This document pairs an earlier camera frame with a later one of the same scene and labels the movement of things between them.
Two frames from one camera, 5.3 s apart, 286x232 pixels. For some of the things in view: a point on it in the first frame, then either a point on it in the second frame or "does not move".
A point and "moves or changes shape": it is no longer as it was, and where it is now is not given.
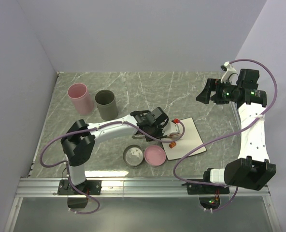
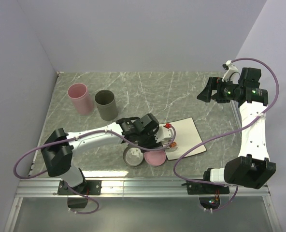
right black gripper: x=212 y=85 does not move
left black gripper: x=160 y=136 to x=153 y=144
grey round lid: x=133 y=155 does not move
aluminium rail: x=128 y=186 does not move
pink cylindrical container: x=83 y=104 does not move
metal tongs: x=142 y=136 moves or changes shape
